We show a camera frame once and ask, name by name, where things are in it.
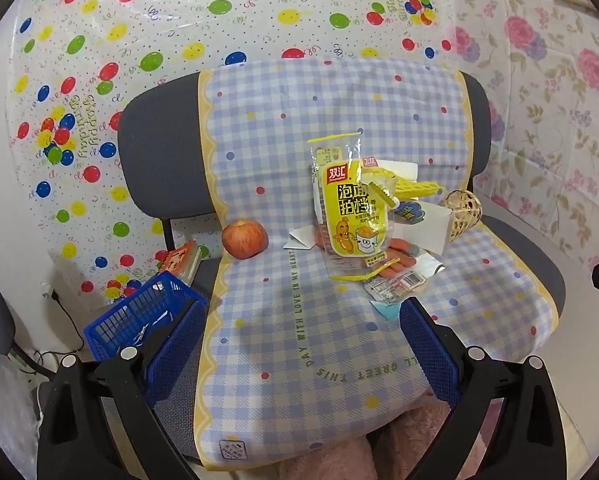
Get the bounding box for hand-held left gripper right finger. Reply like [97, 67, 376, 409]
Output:
[398, 299, 567, 480]

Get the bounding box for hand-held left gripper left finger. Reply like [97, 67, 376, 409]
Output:
[37, 297, 210, 480]

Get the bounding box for blue print wrapper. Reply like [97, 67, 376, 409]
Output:
[394, 200, 426, 227]

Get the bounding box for yellow sausage packet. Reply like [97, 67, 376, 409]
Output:
[307, 131, 423, 283]

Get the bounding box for yellow net bag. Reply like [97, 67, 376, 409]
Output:
[362, 167, 447, 208]

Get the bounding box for light blue paper scrap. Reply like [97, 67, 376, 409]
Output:
[369, 300, 403, 322]

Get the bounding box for blue plastic basket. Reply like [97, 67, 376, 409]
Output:
[84, 270, 208, 366]

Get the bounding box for clear barcode wrapper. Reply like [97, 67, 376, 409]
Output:
[363, 260, 426, 306]

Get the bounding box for orange packets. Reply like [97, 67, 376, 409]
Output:
[157, 241, 205, 286]

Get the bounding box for white paper packet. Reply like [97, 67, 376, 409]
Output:
[392, 200, 453, 254]

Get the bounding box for red apple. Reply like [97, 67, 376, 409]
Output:
[222, 218, 269, 260]

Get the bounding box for woven bamboo basket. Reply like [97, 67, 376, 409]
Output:
[439, 188, 481, 243]

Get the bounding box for pink fluffy cloth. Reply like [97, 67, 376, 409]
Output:
[280, 402, 455, 480]

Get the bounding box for small folded white paper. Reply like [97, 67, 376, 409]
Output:
[286, 226, 316, 251]

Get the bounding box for bubble wrap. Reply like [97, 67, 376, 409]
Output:
[0, 355, 40, 466]

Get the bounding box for grey office chair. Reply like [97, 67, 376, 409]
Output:
[117, 72, 567, 461]

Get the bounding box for floral print plastic sheet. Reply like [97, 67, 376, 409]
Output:
[444, 0, 599, 281]

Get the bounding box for balloon print plastic sheet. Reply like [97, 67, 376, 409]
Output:
[0, 0, 460, 311]

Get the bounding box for black cable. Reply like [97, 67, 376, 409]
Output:
[44, 290, 88, 351]

